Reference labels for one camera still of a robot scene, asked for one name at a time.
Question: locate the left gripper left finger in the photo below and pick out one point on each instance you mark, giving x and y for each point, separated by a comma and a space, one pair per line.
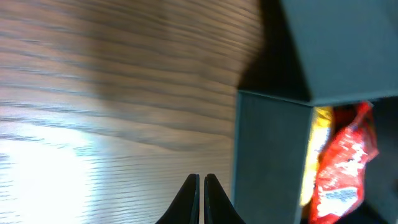
185, 207

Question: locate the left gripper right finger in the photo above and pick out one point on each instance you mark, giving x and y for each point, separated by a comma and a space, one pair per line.
217, 207

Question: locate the red snack bag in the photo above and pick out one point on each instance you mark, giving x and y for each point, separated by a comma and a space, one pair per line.
339, 184

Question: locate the yellow snack bag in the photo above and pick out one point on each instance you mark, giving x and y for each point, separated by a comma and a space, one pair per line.
320, 132

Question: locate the black cardboard gift box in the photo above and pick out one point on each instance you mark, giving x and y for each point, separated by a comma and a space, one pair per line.
315, 53

